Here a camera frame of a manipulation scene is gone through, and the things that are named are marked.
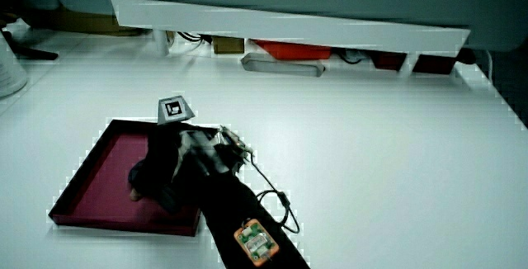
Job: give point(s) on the person's right forearm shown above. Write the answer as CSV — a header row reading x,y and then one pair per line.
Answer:
x,y
231,207

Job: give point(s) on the brown cardboard box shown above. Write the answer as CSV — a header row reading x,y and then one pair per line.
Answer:
x,y
228,45

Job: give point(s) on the orange circuit board module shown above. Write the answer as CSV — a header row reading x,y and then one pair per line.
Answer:
x,y
256,242

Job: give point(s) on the dark red square plate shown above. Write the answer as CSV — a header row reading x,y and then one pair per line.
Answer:
x,y
103,178

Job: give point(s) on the flat brown cardboard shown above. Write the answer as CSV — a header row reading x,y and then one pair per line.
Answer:
x,y
82,22

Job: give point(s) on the white shelf board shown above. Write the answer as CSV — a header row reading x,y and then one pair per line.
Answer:
x,y
288,23

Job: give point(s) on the white round appliance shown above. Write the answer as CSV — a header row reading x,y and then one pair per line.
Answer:
x,y
10,73

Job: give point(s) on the grey oblong tray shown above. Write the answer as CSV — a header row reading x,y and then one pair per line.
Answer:
x,y
282,67

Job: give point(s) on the person's right hand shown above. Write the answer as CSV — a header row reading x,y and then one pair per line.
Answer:
x,y
161,153

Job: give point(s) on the dark red box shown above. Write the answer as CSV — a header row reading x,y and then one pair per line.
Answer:
x,y
389,60
434,64

